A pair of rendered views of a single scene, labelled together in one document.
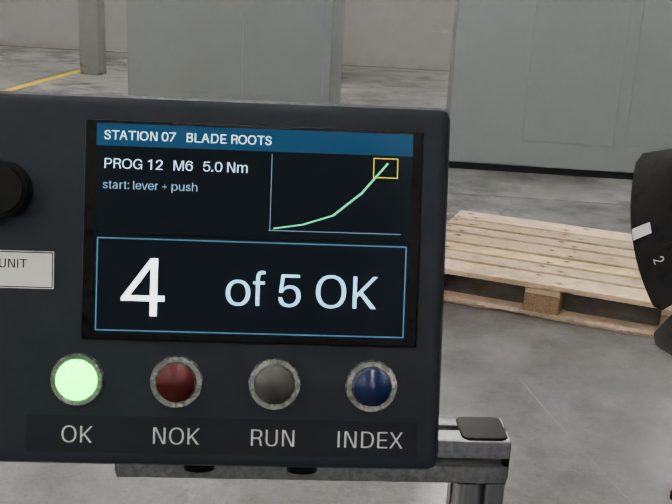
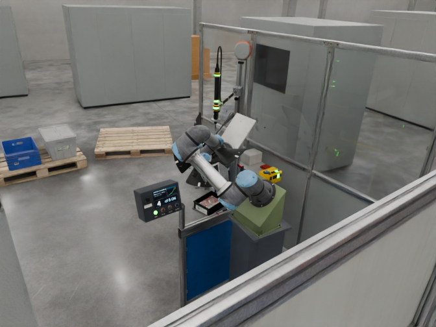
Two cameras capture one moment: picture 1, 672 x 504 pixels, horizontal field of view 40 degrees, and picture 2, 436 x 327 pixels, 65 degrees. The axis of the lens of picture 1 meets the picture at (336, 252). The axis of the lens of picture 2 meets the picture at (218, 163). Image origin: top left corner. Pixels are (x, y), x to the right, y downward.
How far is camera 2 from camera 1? 175 cm
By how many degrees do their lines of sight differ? 33
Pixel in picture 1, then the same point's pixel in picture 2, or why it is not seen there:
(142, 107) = (156, 189)
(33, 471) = (34, 237)
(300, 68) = (12, 77)
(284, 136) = (167, 188)
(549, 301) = (137, 152)
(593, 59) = (122, 69)
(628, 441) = not seen: hidden behind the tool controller
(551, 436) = not seen: hidden behind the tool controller
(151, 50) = not seen: outside the picture
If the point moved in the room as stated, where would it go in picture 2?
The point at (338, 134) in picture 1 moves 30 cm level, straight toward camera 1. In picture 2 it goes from (170, 186) to (194, 209)
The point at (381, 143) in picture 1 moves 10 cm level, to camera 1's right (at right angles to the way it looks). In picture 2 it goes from (174, 186) to (187, 182)
